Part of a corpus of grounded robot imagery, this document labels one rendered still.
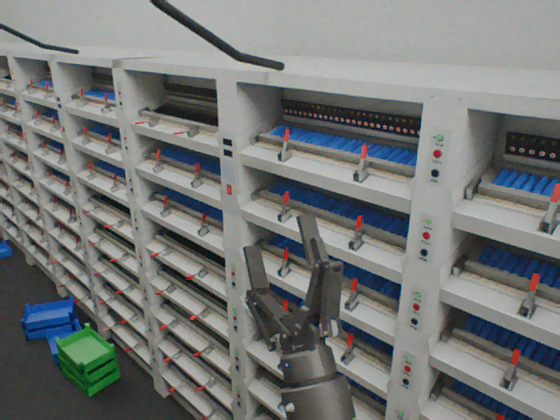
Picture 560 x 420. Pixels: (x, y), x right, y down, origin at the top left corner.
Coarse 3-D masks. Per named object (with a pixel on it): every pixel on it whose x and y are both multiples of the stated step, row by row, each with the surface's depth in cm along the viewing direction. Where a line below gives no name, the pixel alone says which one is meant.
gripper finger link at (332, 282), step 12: (324, 264) 58; (336, 264) 58; (324, 276) 58; (336, 276) 58; (324, 288) 58; (336, 288) 58; (324, 300) 58; (336, 300) 59; (324, 312) 58; (336, 312) 59; (324, 324) 58; (324, 336) 58
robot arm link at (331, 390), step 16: (304, 384) 59; (320, 384) 57; (336, 384) 58; (288, 400) 58; (304, 400) 57; (320, 400) 56; (336, 400) 57; (288, 416) 58; (304, 416) 56; (320, 416) 56; (336, 416) 56; (352, 416) 58
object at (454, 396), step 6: (444, 390) 119; (450, 390) 118; (450, 396) 118; (456, 396) 117; (462, 396) 116; (456, 402) 117; (462, 402) 115; (468, 402) 115; (474, 402) 114; (456, 408) 116; (468, 408) 115; (474, 408) 113; (480, 408) 113; (486, 408) 112; (468, 414) 114; (480, 414) 113; (486, 414) 111; (492, 414) 111
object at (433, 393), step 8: (440, 376) 122; (448, 376) 124; (432, 384) 119; (440, 384) 120; (448, 384) 122; (424, 392) 117; (432, 392) 119; (440, 392) 120; (424, 400) 118; (432, 400) 120; (440, 400) 119; (448, 400) 119; (424, 408) 119; (432, 408) 118; (440, 408) 118; (464, 408) 116; (424, 416) 118; (432, 416) 116; (440, 416) 116; (448, 416) 115; (456, 416) 115; (472, 416) 114; (480, 416) 114
